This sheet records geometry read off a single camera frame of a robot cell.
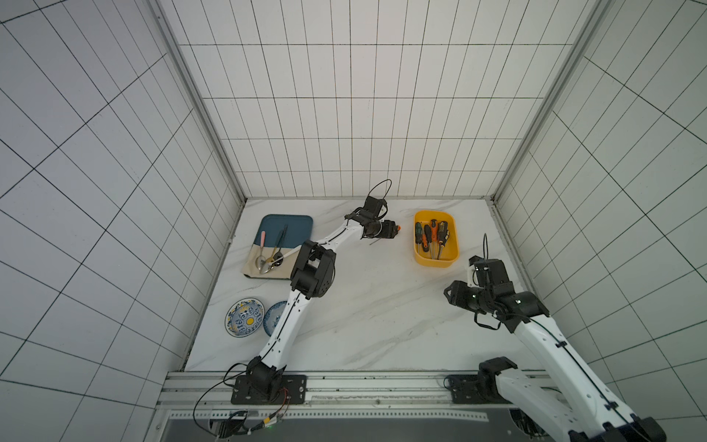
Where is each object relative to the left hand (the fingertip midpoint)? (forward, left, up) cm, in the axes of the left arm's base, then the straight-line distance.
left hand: (389, 234), depth 106 cm
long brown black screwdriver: (-1, -21, +2) cm, 21 cm away
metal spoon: (-15, +46, -1) cm, 49 cm away
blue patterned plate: (-34, +38, +4) cm, 51 cm away
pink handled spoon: (-13, +48, -1) cm, 50 cm away
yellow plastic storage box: (-7, -23, 0) cm, 24 cm away
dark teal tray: (+3, +37, -2) cm, 37 cm away
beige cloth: (-13, +44, 0) cm, 46 cm away
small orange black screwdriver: (+4, -4, -1) cm, 5 cm away
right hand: (-28, -12, +10) cm, 32 cm away
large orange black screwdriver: (+2, -18, +1) cm, 18 cm away
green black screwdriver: (0, -11, -1) cm, 11 cm away
